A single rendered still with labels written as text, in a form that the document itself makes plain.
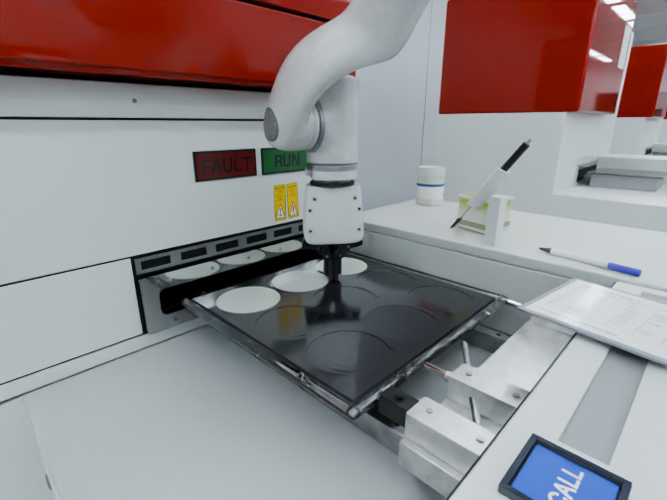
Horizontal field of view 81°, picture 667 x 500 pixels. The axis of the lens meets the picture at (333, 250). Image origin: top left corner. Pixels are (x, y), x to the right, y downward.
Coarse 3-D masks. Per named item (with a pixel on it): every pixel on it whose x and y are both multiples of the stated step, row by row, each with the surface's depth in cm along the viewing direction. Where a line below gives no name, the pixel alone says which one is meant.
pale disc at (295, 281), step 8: (288, 272) 74; (296, 272) 74; (304, 272) 74; (312, 272) 74; (280, 280) 70; (288, 280) 70; (296, 280) 70; (304, 280) 70; (312, 280) 70; (320, 280) 70; (328, 280) 70; (280, 288) 67; (288, 288) 67; (296, 288) 67; (304, 288) 67; (312, 288) 67
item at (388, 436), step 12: (312, 396) 52; (372, 408) 46; (348, 420) 47; (360, 420) 46; (372, 420) 44; (384, 420) 44; (372, 432) 45; (384, 432) 43; (396, 432) 42; (384, 444) 44; (396, 444) 42
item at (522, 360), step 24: (528, 336) 55; (552, 336) 55; (504, 360) 50; (528, 360) 50; (552, 360) 50; (528, 384) 45; (456, 408) 41; (408, 456) 37; (432, 456) 35; (432, 480) 35; (456, 480) 33
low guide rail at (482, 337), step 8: (480, 328) 63; (488, 328) 63; (464, 336) 65; (472, 336) 64; (480, 336) 63; (488, 336) 62; (496, 336) 61; (504, 336) 61; (472, 344) 64; (480, 344) 63; (488, 344) 62; (496, 344) 61
